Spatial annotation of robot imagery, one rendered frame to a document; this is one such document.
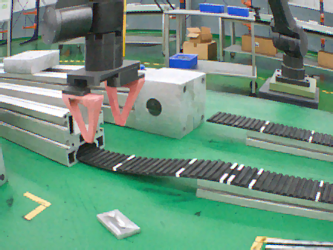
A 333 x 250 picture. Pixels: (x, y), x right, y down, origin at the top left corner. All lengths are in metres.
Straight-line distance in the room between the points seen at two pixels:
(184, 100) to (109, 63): 0.19
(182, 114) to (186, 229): 0.28
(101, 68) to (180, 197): 0.20
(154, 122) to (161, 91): 0.06
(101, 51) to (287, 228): 0.34
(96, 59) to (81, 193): 0.18
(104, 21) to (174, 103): 0.23
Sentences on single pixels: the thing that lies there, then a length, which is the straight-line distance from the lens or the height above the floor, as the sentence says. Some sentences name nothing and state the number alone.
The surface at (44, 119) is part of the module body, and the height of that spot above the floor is 0.84.
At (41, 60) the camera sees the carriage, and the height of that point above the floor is 0.89.
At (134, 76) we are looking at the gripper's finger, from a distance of 0.55.
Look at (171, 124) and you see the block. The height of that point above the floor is 0.80.
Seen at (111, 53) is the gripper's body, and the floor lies 0.95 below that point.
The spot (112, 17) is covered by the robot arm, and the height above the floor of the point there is 1.00.
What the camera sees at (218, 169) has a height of 0.81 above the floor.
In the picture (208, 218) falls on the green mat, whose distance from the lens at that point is 0.45.
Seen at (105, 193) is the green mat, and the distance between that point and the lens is 0.50.
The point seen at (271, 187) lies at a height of 0.81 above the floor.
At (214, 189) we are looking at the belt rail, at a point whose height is 0.79.
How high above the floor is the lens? 1.03
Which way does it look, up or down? 20 degrees down
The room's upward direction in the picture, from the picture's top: straight up
